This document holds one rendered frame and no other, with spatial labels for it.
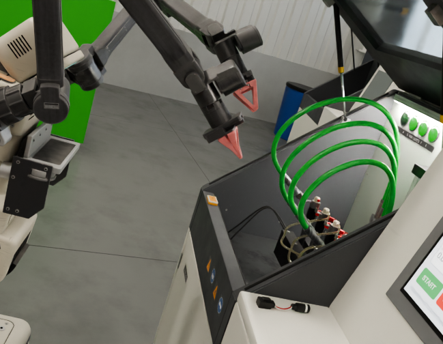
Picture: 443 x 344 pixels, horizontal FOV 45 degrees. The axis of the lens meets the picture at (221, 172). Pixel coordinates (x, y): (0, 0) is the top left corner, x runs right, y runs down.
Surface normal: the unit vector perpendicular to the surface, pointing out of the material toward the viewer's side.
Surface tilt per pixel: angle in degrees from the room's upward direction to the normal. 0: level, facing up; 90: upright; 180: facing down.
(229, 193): 90
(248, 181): 90
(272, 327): 0
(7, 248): 90
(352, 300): 76
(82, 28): 90
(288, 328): 0
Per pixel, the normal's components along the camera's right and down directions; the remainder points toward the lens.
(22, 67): 0.04, 0.32
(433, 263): -0.85, -0.44
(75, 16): 0.41, 0.40
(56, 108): 0.18, 0.64
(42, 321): 0.29, -0.91
